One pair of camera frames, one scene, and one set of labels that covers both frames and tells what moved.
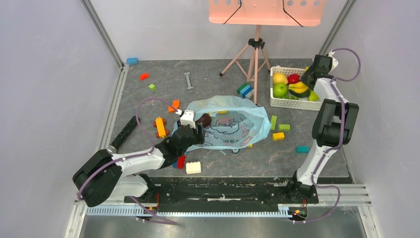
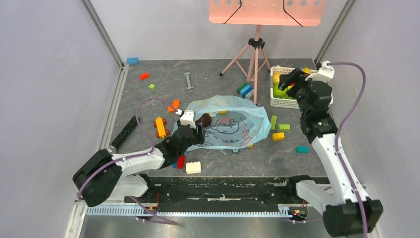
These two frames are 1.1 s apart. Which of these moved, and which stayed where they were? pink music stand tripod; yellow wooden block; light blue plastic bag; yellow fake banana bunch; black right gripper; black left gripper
Moved: yellow fake banana bunch; black right gripper
Stayed: pink music stand tripod; yellow wooden block; light blue plastic bag; black left gripper
